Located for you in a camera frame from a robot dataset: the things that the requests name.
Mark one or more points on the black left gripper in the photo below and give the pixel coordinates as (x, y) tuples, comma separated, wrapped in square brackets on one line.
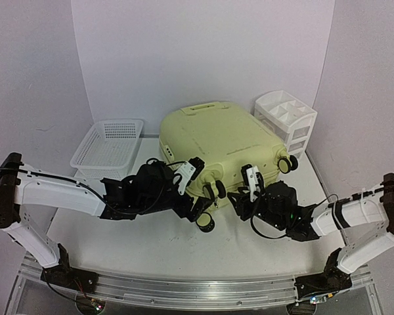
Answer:
[(197, 209)]

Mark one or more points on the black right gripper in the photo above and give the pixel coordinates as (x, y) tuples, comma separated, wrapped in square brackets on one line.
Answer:
[(246, 203)]

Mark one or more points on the pale green hard-shell suitcase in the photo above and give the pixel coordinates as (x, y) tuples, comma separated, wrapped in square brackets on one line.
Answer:
[(236, 148)]

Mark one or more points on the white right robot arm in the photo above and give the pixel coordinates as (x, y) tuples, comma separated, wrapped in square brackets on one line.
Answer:
[(373, 207)]

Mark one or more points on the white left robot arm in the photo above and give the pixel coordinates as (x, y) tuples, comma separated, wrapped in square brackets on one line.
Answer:
[(24, 189)]

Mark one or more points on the white plastic drawer organizer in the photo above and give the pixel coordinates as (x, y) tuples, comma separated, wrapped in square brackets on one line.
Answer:
[(288, 118)]

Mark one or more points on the white perforated plastic basket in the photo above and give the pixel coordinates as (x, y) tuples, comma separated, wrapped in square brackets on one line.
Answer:
[(109, 149)]

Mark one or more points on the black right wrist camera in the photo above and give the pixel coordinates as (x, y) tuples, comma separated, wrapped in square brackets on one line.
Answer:
[(280, 198)]

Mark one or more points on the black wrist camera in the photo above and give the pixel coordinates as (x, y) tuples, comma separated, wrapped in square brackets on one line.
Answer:
[(152, 179), (280, 198)]

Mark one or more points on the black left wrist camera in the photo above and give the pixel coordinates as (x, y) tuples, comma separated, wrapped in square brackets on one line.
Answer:
[(152, 179)]

